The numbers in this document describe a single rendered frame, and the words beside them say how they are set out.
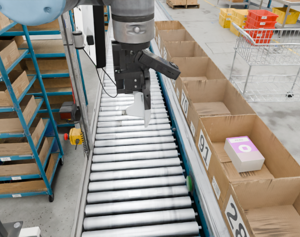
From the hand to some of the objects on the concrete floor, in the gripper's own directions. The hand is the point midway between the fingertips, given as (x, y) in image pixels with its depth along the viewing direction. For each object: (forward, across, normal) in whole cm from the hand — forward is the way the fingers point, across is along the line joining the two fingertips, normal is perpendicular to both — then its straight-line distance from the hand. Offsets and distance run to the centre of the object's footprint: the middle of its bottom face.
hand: (144, 112), depth 64 cm
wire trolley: (+135, -176, +189) cm, 292 cm away
